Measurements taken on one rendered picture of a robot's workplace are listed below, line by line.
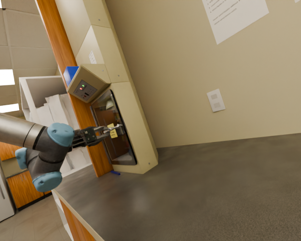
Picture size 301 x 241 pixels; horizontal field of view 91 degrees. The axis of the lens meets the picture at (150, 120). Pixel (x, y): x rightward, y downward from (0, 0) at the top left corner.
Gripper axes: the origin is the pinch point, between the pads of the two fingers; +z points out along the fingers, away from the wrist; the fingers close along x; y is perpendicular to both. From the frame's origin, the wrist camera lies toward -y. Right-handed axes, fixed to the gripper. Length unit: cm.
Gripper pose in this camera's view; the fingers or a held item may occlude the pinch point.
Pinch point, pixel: (106, 131)
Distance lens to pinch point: 79.8
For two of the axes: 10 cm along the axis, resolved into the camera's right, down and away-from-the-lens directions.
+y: 6.1, -2.6, -7.5
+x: -3.6, -9.3, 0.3
